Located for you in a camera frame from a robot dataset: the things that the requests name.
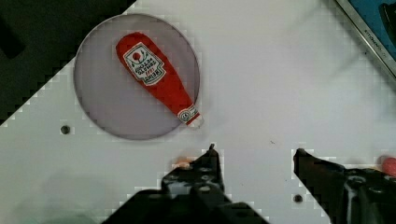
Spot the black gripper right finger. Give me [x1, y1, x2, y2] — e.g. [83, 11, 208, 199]
[293, 148, 396, 224]

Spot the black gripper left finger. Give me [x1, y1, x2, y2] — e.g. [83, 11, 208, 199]
[102, 145, 268, 224]

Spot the red plush ketchup bottle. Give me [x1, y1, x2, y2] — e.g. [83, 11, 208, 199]
[116, 32, 204, 129]

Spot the grey round plate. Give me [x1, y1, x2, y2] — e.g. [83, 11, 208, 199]
[74, 14, 200, 140]

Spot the orange slice toy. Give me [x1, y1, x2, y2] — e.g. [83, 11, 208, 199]
[172, 158, 192, 170]

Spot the red toy apple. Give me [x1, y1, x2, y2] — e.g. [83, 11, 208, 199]
[379, 156, 396, 176]

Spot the silver toaster oven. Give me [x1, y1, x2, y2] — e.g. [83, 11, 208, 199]
[333, 0, 396, 79]

